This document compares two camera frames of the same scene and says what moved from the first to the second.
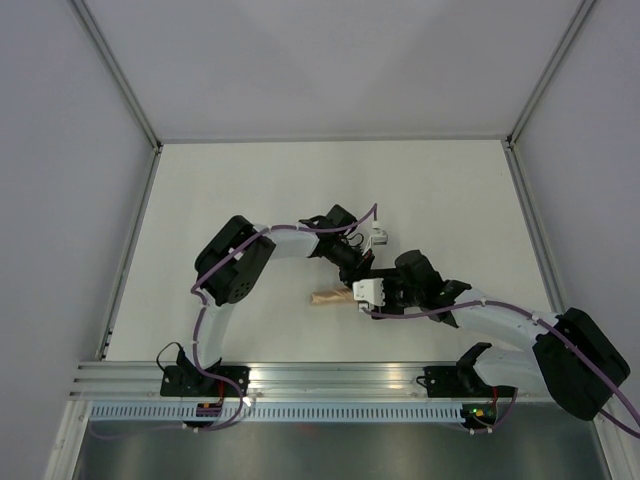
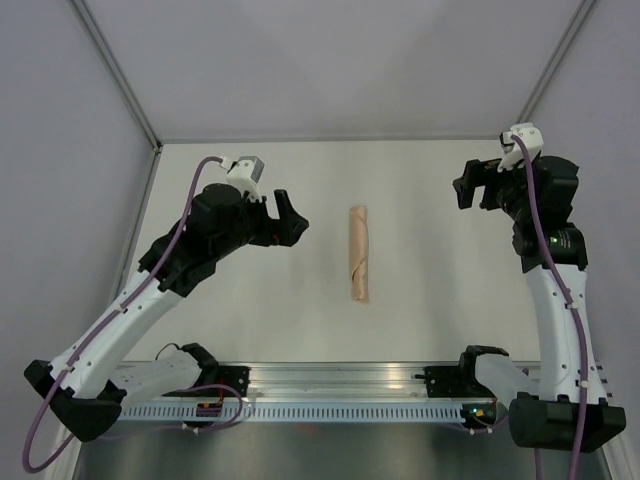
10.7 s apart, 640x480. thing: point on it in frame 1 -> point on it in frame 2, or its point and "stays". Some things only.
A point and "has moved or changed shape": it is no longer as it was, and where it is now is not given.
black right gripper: [389, 275] -> [482, 173]
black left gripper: [360, 266] -> [291, 224]
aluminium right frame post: [564, 44] stays
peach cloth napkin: [335, 296] has moved or changed shape
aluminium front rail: [140, 382] stays
